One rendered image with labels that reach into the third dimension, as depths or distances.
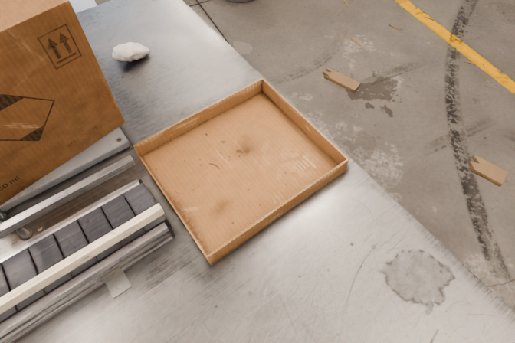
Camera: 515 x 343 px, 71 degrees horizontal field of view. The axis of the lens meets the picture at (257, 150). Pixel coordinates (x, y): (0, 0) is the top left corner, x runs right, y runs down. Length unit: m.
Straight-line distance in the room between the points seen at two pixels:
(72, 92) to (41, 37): 0.11
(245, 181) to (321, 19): 1.92
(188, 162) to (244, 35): 1.68
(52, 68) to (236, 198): 0.36
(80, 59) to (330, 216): 0.48
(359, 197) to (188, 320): 0.35
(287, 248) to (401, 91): 1.61
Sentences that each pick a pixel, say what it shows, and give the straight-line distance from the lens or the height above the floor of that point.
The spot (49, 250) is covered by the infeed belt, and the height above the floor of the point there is 0.88.
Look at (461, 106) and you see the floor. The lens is 2.18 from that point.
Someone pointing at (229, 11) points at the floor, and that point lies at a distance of 2.52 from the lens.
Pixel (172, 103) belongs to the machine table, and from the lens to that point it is 0.81.
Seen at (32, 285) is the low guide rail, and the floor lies 0.91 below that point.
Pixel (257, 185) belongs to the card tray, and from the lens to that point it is 0.66.
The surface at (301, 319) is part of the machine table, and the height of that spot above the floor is 0.83.
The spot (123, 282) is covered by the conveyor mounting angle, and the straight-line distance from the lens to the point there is 0.64.
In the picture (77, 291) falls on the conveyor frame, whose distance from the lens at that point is 0.63.
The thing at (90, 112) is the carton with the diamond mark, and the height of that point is 0.92.
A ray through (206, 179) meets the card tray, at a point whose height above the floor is 0.83.
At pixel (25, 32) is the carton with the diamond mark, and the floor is 1.10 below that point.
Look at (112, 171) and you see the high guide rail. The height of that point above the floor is 0.96.
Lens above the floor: 1.41
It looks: 55 degrees down
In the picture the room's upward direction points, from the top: 1 degrees clockwise
